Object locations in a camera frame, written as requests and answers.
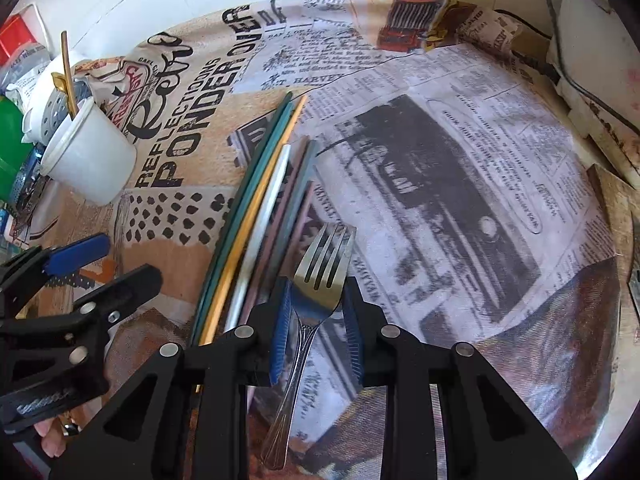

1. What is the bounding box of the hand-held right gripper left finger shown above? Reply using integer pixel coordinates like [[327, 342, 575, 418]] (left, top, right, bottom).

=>
[[47, 276, 293, 480]]

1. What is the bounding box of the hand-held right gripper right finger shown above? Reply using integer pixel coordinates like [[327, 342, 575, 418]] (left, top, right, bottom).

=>
[[340, 276, 581, 480]]

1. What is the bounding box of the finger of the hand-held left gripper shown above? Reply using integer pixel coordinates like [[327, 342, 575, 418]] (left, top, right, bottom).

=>
[[65, 264, 165, 333], [0, 234, 112, 291]]

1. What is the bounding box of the silver fork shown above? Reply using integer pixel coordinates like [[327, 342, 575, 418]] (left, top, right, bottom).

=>
[[261, 222, 357, 471]]

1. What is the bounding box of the yellow chopstick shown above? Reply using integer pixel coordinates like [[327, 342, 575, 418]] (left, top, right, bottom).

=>
[[197, 95, 309, 391]]

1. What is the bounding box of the teal chopstick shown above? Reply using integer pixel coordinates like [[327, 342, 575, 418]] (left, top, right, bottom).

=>
[[195, 100, 300, 343]]

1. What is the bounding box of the white cup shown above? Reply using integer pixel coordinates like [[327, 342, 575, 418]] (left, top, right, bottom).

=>
[[40, 96, 138, 207]]

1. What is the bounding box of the mauve chopstick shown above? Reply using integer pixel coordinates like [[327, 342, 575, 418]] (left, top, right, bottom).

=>
[[257, 181, 316, 308]]

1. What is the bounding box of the white chopstick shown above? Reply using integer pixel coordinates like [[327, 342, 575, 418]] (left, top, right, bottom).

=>
[[225, 145, 292, 330]]

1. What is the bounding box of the dark green chopstick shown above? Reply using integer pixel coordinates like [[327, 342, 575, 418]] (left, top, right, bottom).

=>
[[190, 91, 293, 341]]

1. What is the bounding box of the grey chopstick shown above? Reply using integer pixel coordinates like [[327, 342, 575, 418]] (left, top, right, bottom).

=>
[[270, 140, 318, 283]]

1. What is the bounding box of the person's left hand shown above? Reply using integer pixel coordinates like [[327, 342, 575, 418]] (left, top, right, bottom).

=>
[[32, 407, 81, 458]]

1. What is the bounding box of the green container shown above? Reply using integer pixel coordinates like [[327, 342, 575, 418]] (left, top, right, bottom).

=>
[[0, 96, 33, 201]]

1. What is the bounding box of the white perforated container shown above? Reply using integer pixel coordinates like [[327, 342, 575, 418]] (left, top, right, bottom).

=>
[[22, 50, 96, 146]]

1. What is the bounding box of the gold utensil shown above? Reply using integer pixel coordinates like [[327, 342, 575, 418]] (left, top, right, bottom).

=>
[[52, 31, 81, 122]]

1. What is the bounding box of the clear plastic packet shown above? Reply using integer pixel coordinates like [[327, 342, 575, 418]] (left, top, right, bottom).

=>
[[0, 45, 56, 106]]

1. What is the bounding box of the red box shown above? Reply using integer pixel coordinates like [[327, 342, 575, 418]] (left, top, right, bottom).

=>
[[0, 14, 37, 68]]

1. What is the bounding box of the newspaper print tablecloth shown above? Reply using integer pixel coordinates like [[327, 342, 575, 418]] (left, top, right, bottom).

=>
[[30, 0, 621, 480]]

